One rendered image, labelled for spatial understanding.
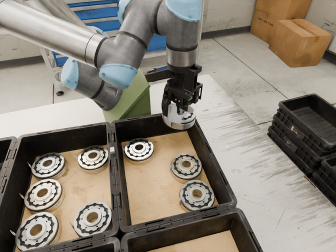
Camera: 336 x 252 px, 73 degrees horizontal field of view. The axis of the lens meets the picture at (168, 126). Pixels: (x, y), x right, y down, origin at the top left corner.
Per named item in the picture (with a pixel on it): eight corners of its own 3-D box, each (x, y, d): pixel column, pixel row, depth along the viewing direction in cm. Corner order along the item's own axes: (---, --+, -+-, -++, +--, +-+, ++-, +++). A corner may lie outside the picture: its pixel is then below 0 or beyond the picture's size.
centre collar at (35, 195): (35, 188, 68) (34, 187, 68) (53, 184, 69) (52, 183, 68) (32, 203, 65) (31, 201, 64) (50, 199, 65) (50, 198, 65)
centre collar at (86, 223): (82, 213, 62) (82, 212, 62) (100, 206, 64) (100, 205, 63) (84, 230, 59) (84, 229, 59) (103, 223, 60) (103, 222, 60)
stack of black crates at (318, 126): (258, 148, 174) (277, 101, 143) (289, 139, 182) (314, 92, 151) (295, 192, 147) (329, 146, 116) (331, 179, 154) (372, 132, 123)
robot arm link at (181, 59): (159, 46, 53) (180, 35, 58) (160, 63, 56) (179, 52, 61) (185, 55, 50) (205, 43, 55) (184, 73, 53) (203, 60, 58)
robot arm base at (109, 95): (100, 98, 112) (82, 88, 106) (118, 75, 108) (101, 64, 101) (105, 117, 102) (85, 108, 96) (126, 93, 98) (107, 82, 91)
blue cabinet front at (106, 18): (57, 65, 233) (35, 6, 195) (126, 55, 251) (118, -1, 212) (57, 67, 231) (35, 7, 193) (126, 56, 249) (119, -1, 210)
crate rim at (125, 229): (111, 125, 82) (110, 120, 80) (190, 113, 87) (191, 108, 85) (121, 238, 53) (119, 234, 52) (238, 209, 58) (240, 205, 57)
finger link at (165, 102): (163, 119, 65) (167, 91, 60) (159, 116, 65) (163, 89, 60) (173, 113, 68) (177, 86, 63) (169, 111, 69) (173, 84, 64)
